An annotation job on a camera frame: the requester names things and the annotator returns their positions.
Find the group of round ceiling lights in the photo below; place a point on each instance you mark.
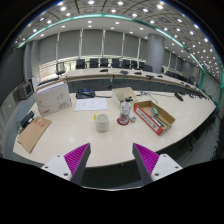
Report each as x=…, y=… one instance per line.
x=90, y=2

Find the white printed paper sheet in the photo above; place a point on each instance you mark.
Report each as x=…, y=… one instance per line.
x=91, y=104

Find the brown kraft paper envelope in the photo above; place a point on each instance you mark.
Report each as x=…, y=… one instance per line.
x=33, y=133

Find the grey boxy monitor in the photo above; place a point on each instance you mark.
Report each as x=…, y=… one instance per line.
x=25, y=90

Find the black table microphone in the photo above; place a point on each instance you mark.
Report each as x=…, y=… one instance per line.
x=179, y=96

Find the cream compartment organiser box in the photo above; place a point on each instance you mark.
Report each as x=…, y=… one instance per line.
x=118, y=96

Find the white printed paper carton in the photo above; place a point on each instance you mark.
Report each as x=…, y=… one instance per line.
x=53, y=98

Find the row of black office chairs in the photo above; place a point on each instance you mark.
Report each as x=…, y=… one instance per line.
x=115, y=62

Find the long curved conference desk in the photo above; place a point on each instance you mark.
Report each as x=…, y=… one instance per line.
x=126, y=74

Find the cardboard box with red label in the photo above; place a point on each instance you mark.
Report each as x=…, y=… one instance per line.
x=148, y=118

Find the clear black-capped drink bottle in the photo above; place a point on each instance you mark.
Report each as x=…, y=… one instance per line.
x=125, y=111

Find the green whiteboard eraser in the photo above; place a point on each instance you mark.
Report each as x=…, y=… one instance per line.
x=155, y=111

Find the small white calculator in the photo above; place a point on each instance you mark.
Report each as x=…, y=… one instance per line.
x=132, y=118

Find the flat round red coaster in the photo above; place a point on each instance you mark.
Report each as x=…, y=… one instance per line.
x=119, y=122

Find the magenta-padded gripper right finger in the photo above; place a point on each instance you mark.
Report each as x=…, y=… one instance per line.
x=148, y=158

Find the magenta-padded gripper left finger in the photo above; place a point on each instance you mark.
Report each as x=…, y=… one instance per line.
x=78, y=160

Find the black desk telephone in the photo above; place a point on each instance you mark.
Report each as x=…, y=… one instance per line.
x=85, y=93

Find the black marker pen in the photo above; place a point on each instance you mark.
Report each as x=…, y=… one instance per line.
x=163, y=120
x=159, y=121

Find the black power adapter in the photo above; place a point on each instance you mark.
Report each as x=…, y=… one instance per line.
x=26, y=119

